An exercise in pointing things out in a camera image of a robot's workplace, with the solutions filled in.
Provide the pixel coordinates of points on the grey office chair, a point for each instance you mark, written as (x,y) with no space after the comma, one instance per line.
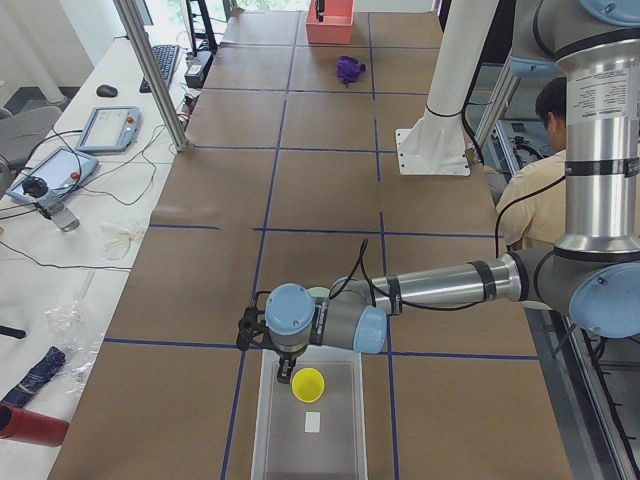
(21,132)

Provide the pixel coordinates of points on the gripper tip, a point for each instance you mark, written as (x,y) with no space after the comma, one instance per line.
(320,8)

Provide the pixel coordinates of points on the black computer mouse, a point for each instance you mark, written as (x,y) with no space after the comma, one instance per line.
(106,91)

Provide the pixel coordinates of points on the folded blue umbrella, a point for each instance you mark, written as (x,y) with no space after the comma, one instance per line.
(35,379)

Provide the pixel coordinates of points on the red metal bottle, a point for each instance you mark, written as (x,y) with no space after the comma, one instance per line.
(30,427)

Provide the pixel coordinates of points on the clear plastic wrap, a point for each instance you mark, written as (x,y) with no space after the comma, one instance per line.
(79,333)

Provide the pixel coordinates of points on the near teach pendant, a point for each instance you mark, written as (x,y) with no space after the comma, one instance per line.
(63,170)

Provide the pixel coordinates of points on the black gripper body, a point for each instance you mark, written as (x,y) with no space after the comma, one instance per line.
(288,357)

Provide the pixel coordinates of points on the person in beige shirt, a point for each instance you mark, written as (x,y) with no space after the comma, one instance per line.
(532,205)

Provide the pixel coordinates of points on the clear water bottle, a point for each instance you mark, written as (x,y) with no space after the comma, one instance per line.
(49,204)

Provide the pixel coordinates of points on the mint green bowl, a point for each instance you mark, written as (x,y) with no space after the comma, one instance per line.
(319,292)

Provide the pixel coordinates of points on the black keyboard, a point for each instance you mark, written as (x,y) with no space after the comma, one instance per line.
(166,57)

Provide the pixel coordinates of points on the aluminium frame post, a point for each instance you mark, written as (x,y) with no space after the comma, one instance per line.
(135,31)

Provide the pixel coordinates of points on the clear plastic storage box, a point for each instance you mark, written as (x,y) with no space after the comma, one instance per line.
(320,440)

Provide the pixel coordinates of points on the teach pendant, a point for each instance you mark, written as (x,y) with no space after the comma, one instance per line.
(110,130)
(63,170)

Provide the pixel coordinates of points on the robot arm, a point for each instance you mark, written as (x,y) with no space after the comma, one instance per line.
(569,220)

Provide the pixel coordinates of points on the far teach pendant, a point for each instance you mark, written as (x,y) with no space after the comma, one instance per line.
(110,130)

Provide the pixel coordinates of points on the purple crumpled cloth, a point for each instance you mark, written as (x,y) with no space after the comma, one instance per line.
(349,70)

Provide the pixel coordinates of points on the white crumpled tissue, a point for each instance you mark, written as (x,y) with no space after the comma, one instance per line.
(117,238)

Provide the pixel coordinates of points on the pink plastic bin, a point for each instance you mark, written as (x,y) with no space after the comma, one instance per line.
(336,29)

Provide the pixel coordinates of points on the yellow plastic cup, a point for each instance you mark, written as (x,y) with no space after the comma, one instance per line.
(308,385)

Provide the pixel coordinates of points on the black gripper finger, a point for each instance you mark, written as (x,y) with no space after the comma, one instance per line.
(284,374)

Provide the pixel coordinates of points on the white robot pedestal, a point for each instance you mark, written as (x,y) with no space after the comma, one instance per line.
(435,145)

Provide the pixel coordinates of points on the black power box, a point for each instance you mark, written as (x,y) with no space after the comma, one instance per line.
(198,69)

